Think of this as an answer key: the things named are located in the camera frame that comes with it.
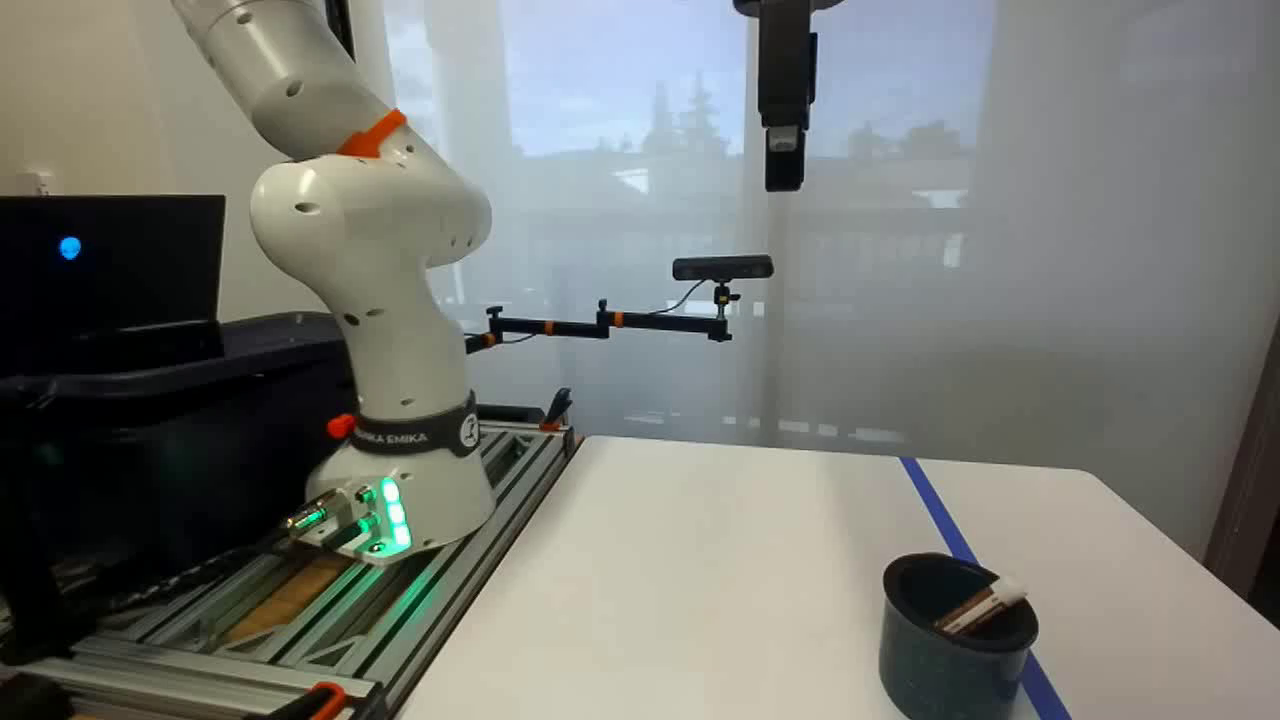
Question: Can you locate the white marker with red label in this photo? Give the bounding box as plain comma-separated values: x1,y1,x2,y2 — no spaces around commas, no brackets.
931,572,1030,642

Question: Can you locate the aluminium rail base frame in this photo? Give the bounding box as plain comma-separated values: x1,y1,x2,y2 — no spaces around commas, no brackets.
25,416,583,720

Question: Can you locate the black exterior camera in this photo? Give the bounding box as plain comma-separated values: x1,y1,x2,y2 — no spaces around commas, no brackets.
667,254,777,284

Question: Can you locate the dark blue cup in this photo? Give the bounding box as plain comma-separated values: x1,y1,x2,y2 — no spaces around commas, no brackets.
876,554,1045,720

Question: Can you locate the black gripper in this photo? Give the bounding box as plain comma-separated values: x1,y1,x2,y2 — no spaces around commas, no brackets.
728,0,843,197

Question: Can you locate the brown wooden board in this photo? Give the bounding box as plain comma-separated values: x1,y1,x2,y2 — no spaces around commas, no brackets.
216,548,352,651

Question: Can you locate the black monitor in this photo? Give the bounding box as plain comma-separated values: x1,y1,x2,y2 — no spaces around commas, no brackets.
0,191,226,382

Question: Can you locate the black storage bin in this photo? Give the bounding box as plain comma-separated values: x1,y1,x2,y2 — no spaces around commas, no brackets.
0,311,358,661

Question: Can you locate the small black orange clamp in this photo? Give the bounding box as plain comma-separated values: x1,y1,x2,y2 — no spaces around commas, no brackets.
534,385,575,436

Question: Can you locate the blue tape strip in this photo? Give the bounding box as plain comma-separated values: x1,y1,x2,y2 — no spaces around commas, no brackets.
897,451,1075,720

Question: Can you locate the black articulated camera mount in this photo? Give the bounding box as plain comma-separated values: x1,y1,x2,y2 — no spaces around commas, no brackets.
462,280,738,357

